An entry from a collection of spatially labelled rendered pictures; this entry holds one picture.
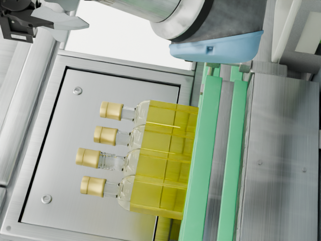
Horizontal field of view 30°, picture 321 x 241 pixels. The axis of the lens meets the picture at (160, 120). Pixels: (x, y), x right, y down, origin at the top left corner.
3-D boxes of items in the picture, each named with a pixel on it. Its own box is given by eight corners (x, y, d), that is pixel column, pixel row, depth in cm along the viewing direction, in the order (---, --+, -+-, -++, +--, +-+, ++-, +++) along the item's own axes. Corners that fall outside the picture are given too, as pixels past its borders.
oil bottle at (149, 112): (236, 126, 126) (135, 110, 127) (240, 112, 121) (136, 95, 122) (233, 150, 123) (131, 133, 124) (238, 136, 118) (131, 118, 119)
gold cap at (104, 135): (118, 134, 122) (97, 130, 122) (118, 125, 119) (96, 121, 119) (114, 149, 120) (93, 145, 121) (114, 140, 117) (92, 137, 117)
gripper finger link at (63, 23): (90, 42, 101) (41, 25, 102) (89, 19, 96) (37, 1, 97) (82, 56, 99) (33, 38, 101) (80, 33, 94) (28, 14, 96)
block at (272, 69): (277, 91, 121) (242, 85, 121) (288, 61, 113) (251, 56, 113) (276, 105, 119) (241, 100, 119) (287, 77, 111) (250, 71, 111)
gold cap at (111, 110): (123, 109, 125) (102, 106, 125) (123, 100, 122) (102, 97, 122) (120, 124, 123) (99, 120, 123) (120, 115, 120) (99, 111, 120)
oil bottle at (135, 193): (228, 202, 116) (120, 183, 117) (233, 189, 112) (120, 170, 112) (225, 228, 113) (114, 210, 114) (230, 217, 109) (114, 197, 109)
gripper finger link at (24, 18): (63, 16, 98) (16, -1, 99) (62, 9, 97) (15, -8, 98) (50, 37, 96) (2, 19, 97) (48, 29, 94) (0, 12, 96)
